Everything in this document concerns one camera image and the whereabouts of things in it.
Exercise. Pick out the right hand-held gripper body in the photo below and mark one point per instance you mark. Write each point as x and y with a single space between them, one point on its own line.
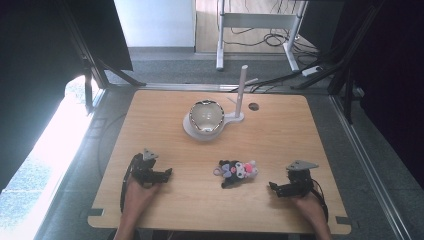
300 180

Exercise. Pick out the white stand with pole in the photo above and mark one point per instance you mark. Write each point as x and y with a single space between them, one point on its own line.
238 100

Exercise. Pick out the white metal desk frame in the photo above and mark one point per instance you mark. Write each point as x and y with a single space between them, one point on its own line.
256 20

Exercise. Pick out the shiny metal bowl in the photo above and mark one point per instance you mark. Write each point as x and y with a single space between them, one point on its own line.
206 116

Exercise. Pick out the black and pink plush toy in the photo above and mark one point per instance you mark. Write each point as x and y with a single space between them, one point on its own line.
236 171

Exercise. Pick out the black tripod stand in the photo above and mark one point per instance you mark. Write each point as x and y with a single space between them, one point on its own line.
96 70
340 63

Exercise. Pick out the person's right hand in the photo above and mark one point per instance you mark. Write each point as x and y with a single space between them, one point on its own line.
308 204

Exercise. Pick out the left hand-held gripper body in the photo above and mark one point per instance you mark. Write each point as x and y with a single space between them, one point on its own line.
142 168

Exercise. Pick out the dark curtain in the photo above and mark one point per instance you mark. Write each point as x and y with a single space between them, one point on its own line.
36 76
390 83

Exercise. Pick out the white power strip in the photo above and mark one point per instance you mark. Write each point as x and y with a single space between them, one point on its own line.
312 70

